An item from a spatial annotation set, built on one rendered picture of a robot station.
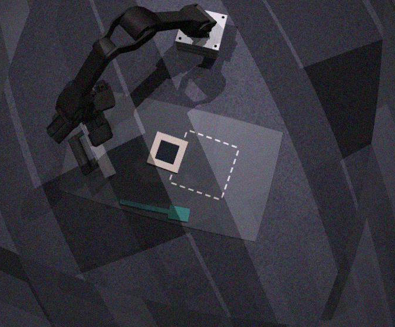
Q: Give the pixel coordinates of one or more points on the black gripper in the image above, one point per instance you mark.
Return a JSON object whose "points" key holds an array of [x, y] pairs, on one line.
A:
{"points": [[100, 134]]}

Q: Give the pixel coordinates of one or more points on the teal small trowel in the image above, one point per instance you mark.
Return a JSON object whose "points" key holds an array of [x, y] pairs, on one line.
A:
{"points": [[174, 212]]}

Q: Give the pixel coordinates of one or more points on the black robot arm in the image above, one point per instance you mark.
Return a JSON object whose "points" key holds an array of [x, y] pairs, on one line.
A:
{"points": [[74, 103]]}

